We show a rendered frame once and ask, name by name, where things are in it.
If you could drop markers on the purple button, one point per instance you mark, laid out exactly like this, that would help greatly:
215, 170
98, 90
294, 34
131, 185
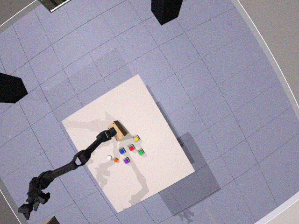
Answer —
126, 160

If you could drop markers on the yellow button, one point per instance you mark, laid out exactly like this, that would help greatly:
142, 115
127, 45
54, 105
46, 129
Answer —
136, 138

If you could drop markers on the green button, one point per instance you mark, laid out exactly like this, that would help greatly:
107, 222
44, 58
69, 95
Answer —
140, 152

